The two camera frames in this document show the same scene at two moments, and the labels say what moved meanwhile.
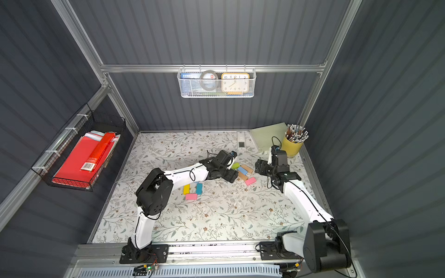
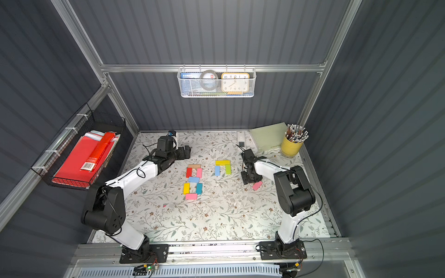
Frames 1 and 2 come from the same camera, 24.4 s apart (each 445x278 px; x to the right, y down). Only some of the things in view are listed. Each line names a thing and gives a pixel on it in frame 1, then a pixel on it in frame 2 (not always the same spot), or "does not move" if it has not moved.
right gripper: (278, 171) -> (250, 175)
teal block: (199, 188) does not move
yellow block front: (186, 189) does not move
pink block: (191, 197) does not move
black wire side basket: (75, 163) does not move
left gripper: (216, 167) -> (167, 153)
